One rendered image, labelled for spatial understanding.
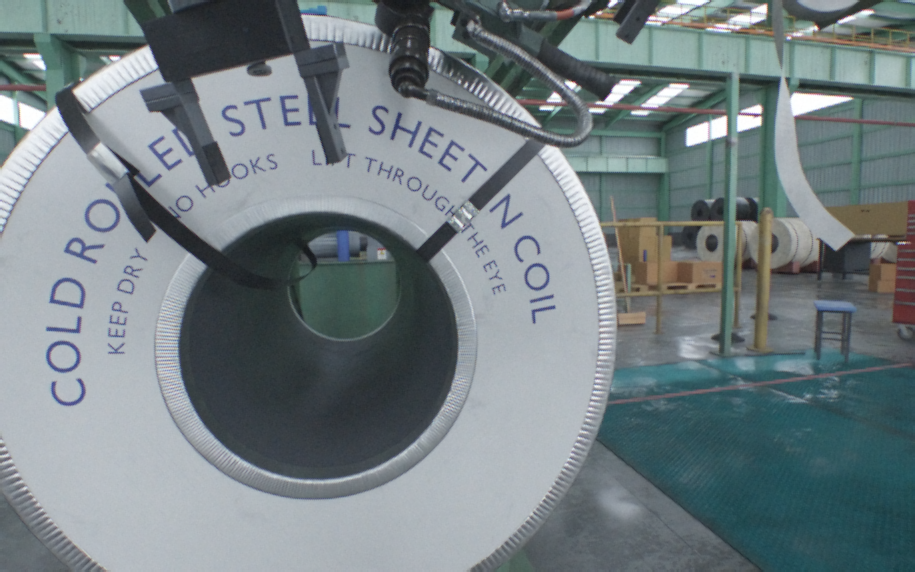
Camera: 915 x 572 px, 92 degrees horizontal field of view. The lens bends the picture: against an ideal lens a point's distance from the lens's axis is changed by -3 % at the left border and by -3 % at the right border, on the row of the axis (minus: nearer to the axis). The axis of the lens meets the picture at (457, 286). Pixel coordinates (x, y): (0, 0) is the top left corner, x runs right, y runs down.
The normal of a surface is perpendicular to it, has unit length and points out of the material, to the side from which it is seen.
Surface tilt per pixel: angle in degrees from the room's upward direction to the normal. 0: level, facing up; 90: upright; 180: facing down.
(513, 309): 90
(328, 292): 90
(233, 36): 114
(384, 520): 90
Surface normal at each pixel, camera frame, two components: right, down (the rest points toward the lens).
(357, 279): 0.21, 0.09
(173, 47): -0.07, 0.49
